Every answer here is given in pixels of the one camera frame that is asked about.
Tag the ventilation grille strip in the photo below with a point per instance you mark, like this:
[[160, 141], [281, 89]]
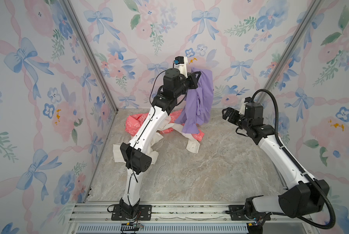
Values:
[[163, 228]]

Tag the pink patterned cloth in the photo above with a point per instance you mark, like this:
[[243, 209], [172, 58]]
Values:
[[134, 122]]

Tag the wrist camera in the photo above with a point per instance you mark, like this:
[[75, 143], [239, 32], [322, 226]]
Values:
[[180, 63], [243, 105]]

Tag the right aluminium corner post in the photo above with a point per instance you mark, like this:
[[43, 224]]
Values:
[[282, 23]]

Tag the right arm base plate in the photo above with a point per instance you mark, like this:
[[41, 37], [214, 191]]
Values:
[[240, 213]]

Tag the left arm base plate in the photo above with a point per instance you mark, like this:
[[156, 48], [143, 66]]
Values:
[[127, 213]]

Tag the aluminium corner post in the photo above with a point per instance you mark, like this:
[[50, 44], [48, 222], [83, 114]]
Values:
[[75, 23], [282, 23]]

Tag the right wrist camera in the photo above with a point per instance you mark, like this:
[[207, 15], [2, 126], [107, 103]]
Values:
[[243, 105]]

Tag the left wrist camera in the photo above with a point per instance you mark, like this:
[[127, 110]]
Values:
[[180, 63]]

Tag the purple cloth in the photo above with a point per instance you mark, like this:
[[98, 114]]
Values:
[[197, 110]]

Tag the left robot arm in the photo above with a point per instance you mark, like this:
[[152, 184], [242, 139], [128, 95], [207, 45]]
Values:
[[135, 153]]

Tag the left aluminium corner post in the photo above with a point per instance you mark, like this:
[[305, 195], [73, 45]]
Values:
[[75, 23]]

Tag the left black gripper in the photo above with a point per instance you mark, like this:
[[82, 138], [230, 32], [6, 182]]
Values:
[[193, 83]]

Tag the aluminium mounting rail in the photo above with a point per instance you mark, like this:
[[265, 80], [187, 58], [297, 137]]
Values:
[[100, 212]]

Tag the white cloth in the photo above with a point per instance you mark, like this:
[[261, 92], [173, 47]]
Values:
[[192, 146]]

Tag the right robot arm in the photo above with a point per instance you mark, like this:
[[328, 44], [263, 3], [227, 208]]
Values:
[[304, 195]]

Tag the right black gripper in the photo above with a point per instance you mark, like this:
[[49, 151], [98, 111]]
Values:
[[235, 113]]

